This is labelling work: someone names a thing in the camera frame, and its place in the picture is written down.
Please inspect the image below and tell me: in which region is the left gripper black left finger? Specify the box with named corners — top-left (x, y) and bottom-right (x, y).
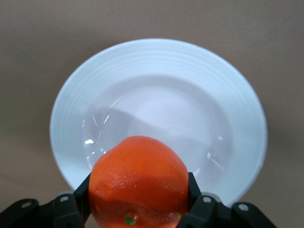
top-left (0, 171), bottom-right (93, 228)

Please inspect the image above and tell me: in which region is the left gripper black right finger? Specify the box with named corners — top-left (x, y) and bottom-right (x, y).
top-left (176, 171), bottom-right (279, 228)

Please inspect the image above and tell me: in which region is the brown table mat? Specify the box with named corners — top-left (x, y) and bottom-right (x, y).
top-left (0, 0), bottom-right (304, 228)

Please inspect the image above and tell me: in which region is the white round plate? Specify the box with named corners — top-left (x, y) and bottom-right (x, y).
top-left (49, 38), bottom-right (268, 208)

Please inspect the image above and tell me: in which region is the orange mandarin fruit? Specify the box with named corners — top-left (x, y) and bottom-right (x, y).
top-left (87, 135), bottom-right (190, 228)

